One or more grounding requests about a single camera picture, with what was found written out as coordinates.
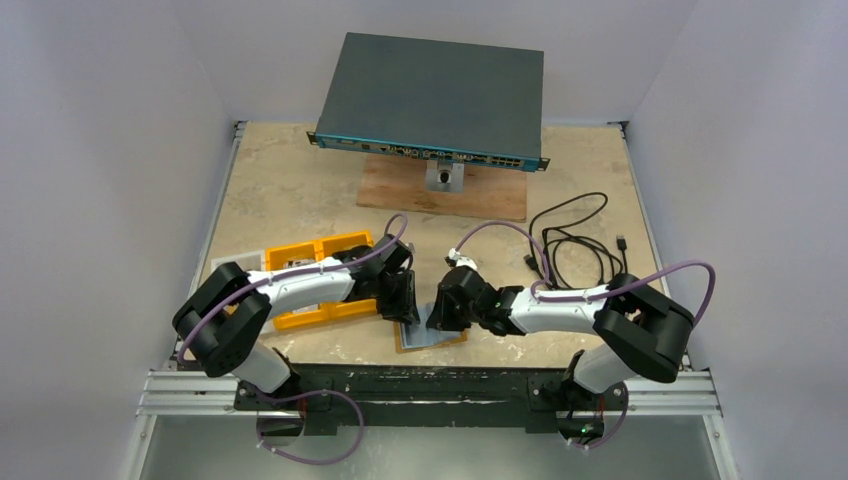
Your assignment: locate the yellow bin with black cards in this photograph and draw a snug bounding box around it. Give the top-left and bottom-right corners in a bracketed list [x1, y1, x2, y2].
[319, 230, 377, 322]

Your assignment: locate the black USB cable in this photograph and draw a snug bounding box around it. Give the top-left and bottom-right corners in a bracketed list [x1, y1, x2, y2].
[523, 192, 629, 293]

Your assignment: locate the white plastic tray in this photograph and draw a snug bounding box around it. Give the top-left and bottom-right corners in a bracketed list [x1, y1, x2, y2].
[209, 251, 270, 343]

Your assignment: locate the blue network switch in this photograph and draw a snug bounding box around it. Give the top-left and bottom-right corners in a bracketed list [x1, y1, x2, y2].
[307, 32, 549, 172]

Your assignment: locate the tan leather card holder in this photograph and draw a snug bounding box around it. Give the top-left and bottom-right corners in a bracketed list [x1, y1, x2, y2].
[394, 302, 468, 354]

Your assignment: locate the yellow bin with silver cards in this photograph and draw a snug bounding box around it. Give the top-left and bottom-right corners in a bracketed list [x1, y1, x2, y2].
[262, 241, 330, 334]

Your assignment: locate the wooden board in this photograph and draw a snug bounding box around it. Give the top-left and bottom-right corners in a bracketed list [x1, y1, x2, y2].
[356, 155, 528, 222]

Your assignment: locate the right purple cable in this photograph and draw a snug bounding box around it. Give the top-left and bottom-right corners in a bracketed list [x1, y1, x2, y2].
[447, 221, 718, 452]

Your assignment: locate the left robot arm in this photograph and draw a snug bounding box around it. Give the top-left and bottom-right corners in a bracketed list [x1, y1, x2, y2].
[172, 234, 419, 409]

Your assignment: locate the metal switch stand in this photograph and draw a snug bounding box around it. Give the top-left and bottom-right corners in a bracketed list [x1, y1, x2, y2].
[425, 160, 465, 193]

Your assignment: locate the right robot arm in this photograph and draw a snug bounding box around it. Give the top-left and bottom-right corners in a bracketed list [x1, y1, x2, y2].
[426, 266, 695, 407]

